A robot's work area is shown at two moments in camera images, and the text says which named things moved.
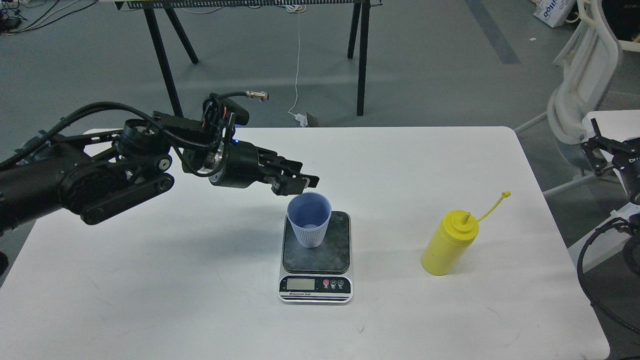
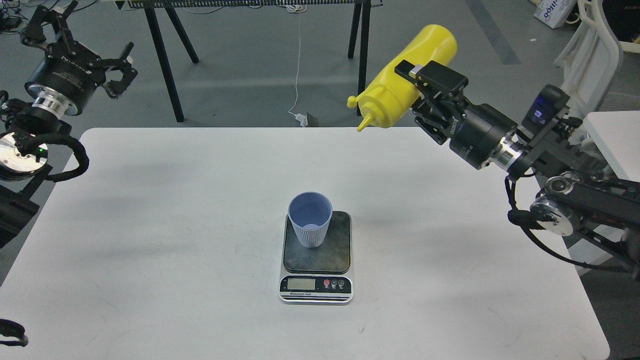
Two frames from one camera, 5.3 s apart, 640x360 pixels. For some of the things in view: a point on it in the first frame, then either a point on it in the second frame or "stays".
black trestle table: (148, 6) stays
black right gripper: (625, 157) to (475, 131)
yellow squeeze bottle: (448, 243) to (387, 96)
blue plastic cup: (309, 213) stays
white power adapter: (303, 119) stays
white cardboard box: (553, 12) stays
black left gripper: (244, 164) to (68, 73)
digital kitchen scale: (322, 275) stays
